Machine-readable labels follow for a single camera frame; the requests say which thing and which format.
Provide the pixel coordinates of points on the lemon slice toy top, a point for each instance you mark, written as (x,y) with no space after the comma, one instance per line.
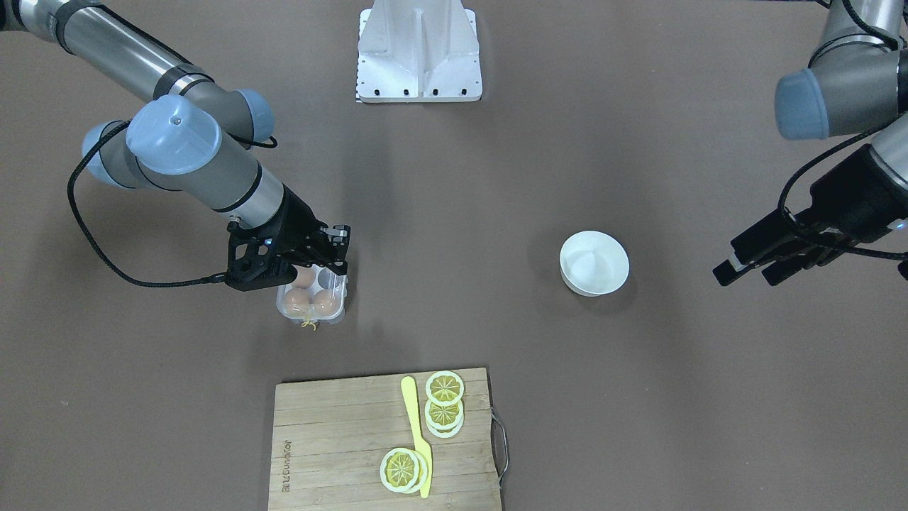
(445,387)

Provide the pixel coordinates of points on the yellow plastic knife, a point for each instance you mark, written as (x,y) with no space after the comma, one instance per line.
(408,387)

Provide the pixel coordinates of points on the lemon slice toy bottom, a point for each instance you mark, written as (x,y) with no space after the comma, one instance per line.
(404,471)

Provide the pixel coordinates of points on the clear plastic egg carton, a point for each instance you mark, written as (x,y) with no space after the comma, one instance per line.
(325,280)

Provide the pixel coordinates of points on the brown egg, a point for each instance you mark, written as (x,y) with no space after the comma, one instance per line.
(296,302)
(305,278)
(327,302)

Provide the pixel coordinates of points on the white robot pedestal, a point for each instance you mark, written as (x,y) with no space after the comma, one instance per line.
(418,52)

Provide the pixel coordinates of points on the bamboo cutting board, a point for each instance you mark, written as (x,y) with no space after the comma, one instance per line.
(329,437)

